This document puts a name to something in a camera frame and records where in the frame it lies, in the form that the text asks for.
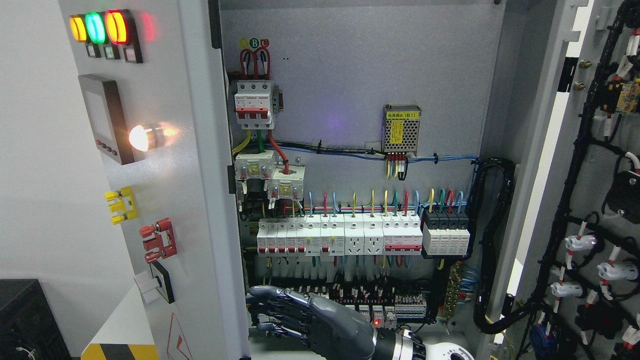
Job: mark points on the white glowing indicator lamp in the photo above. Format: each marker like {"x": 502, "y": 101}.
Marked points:
{"x": 146, "y": 137}

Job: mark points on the red electric hazard warning sticker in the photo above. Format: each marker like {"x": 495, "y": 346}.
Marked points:
{"x": 177, "y": 347}

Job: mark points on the white current transformer middle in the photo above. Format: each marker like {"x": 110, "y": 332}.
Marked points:
{"x": 255, "y": 165}

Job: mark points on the white twin socket module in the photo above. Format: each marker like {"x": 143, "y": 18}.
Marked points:
{"x": 363, "y": 234}

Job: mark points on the black digital power meter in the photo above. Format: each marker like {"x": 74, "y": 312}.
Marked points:
{"x": 107, "y": 118}

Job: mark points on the red terminal post pair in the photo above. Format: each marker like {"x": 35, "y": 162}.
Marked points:
{"x": 158, "y": 240}

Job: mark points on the white red four-pole breaker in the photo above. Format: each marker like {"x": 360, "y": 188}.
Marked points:
{"x": 402, "y": 235}

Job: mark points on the red indicator lamp left door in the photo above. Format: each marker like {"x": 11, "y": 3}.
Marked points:
{"x": 122, "y": 31}

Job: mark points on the grey cabinet door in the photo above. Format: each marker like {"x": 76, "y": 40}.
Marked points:
{"x": 180, "y": 86}
{"x": 557, "y": 234}

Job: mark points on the white table with hazard stripe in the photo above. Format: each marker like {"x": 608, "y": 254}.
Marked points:
{"x": 125, "y": 335}

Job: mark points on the black surge protector block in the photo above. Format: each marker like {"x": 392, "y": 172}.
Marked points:
{"x": 445, "y": 235}

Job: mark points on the white rotary selector switch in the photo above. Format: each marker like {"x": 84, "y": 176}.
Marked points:
{"x": 155, "y": 283}

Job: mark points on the green indicator lamp left door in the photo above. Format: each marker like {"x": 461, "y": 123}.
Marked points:
{"x": 98, "y": 44}

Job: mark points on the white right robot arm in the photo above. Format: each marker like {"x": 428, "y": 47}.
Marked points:
{"x": 404, "y": 345}

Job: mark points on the white current transformer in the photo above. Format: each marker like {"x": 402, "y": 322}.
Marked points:
{"x": 255, "y": 165}
{"x": 285, "y": 186}

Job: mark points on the brass ground bar right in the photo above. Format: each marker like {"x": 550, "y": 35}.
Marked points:
{"x": 453, "y": 289}

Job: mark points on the row of small breakers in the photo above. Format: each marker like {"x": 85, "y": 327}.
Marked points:
{"x": 309, "y": 236}

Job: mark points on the perforated metal power supply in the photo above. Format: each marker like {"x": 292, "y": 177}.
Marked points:
{"x": 401, "y": 125}

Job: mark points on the row of relay modules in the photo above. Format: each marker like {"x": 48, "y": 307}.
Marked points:
{"x": 378, "y": 315}

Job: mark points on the yellow indicator lamp left door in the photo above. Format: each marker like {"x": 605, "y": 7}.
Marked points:
{"x": 80, "y": 34}

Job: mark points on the white red main breaker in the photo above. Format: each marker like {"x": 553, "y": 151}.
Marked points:
{"x": 257, "y": 102}

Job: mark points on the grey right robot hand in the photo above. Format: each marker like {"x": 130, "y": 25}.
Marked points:
{"x": 329, "y": 329}

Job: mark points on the yellow terminal post pair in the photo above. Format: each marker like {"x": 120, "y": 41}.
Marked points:
{"x": 122, "y": 205}

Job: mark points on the white current transformer right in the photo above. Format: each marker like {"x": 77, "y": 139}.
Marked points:
{"x": 285, "y": 186}

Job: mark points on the black box at left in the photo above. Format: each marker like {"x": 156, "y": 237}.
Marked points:
{"x": 28, "y": 329}

